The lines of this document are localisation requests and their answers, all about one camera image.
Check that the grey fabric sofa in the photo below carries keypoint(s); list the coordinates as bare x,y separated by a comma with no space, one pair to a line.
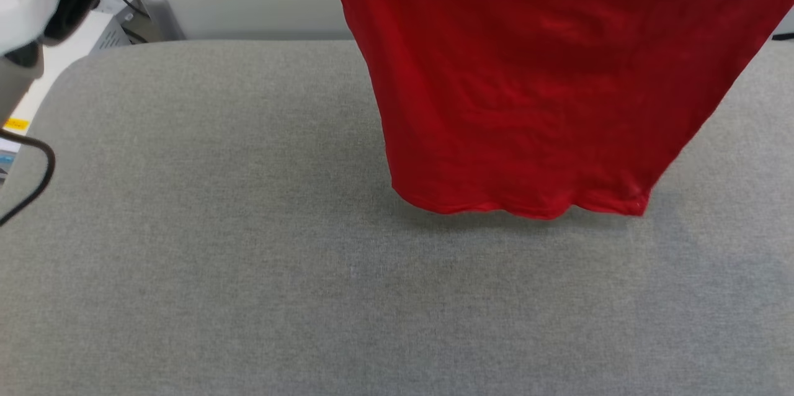
248,259

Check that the grey vented box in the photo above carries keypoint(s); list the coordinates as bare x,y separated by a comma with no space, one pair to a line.
113,33

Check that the red and white shirt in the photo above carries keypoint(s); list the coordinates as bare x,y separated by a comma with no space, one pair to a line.
546,85

